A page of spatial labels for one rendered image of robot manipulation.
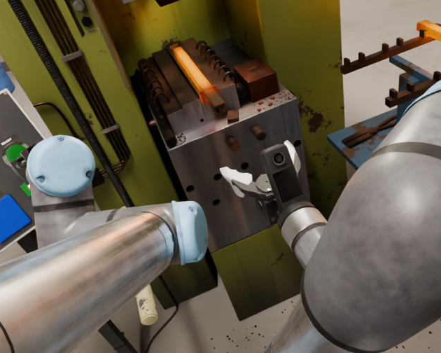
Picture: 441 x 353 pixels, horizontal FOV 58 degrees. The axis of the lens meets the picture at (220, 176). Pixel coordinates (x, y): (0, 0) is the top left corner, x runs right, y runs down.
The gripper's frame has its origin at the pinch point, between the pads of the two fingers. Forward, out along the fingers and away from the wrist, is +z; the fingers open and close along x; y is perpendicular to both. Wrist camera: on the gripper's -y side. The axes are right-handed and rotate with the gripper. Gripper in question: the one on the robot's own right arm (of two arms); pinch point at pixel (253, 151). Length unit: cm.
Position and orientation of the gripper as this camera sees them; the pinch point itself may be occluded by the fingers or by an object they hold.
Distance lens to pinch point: 81.4
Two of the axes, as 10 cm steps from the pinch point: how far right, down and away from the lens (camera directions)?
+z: -3.2, -5.7, 7.6
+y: 2.4, 7.3, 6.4
